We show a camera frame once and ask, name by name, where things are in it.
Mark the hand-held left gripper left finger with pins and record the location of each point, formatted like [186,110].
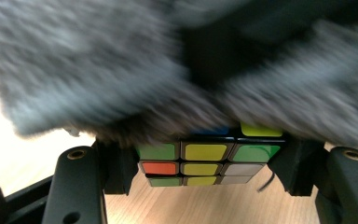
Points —
[119,171]

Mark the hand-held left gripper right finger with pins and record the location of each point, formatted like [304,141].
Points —
[295,168]

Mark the multicoloured puzzle cube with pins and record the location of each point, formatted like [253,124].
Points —
[203,152]

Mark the grey fluffy cloth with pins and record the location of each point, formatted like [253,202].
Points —
[74,62]

